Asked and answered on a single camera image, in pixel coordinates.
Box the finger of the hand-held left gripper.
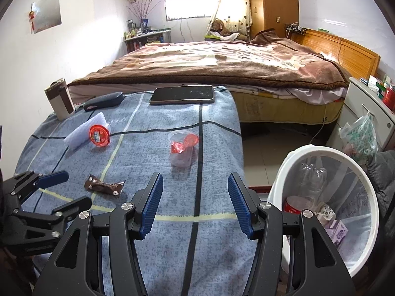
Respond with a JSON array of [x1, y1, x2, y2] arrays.
[[12, 196, 93, 239], [11, 170, 69, 204]]

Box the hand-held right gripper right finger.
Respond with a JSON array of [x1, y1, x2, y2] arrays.
[[227, 173, 358, 296]]

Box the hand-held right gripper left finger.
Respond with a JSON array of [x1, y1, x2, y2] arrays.
[[32, 173, 164, 296]]

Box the clear cup with red wrapper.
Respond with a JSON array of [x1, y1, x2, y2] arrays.
[[168, 130, 199, 167]]

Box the red paper cup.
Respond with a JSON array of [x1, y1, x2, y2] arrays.
[[283, 196, 312, 216]]

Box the white plastic bin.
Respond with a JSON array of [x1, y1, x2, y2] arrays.
[[267, 144, 379, 278]]

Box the clear plastic bottle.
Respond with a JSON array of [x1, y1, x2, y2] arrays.
[[295, 162, 328, 210]]

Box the patterned paper wrapper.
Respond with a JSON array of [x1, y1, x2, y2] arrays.
[[315, 202, 337, 225]]

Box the purple milk carton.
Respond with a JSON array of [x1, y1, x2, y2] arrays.
[[325, 219, 349, 249]]

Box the brown snack wrapper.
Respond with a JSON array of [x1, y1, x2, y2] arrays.
[[84, 174, 126, 196]]

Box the blue plaid blanket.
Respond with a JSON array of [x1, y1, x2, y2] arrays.
[[14, 86, 260, 296]]

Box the red round lid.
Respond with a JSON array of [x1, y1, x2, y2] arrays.
[[89, 124, 111, 147]]

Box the white and brown box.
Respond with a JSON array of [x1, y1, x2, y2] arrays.
[[44, 78, 75, 121]]

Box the black glasses case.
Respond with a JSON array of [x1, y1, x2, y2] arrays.
[[83, 92, 124, 112]]

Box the yellow bed mattress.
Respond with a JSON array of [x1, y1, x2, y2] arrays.
[[231, 88, 344, 125]]

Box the dark smartphone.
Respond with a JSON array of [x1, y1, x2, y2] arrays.
[[150, 85, 215, 105]]

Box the translucent bin liner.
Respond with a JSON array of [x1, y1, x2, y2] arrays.
[[278, 152, 372, 269]]

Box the pink bed sheet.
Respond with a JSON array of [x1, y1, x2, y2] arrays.
[[256, 85, 348, 105]]

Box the green printed plastic bag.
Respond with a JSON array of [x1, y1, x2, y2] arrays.
[[338, 114, 379, 164]]

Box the brown bed blanket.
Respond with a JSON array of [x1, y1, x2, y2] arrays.
[[68, 28, 349, 91]]

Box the dark jacket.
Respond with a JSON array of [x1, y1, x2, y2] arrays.
[[366, 149, 395, 222]]

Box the white nightstand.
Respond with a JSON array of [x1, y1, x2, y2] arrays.
[[327, 77, 395, 151]]

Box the small desk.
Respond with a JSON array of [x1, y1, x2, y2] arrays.
[[123, 30, 172, 53]]

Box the desk clutter of bottles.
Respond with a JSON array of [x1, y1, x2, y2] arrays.
[[124, 18, 170, 40]]

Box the brown teddy bear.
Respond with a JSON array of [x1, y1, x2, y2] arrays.
[[208, 19, 249, 42]]

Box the green and white boxes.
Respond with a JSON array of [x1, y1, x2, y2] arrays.
[[367, 74, 391, 99]]

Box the red can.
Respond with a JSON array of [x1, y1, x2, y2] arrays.
[[383, 86, 395, 111]]

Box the power strip with plugs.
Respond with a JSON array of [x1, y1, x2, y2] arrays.
[[285, 23, 307, 34]]

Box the wooden headboard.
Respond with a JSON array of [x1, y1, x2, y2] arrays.
[[290, 26, 381, 81]]

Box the decorative branches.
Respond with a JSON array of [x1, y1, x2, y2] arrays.
[[128, 0, 161, 20]]

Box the window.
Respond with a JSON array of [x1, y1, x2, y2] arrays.
[[164, 0, 220, 22]]

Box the wooden wardrobe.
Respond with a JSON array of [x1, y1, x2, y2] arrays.
[[247, 0, 300, 39]]

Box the spotted curtain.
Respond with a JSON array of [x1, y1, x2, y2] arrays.
[[217, 0, 252, 36]]

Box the white charging cable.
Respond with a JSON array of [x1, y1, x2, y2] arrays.
[[309, 103, 329, 145]]

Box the silver wall poster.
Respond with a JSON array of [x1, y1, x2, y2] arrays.
[[31, 0, 62, 34]]

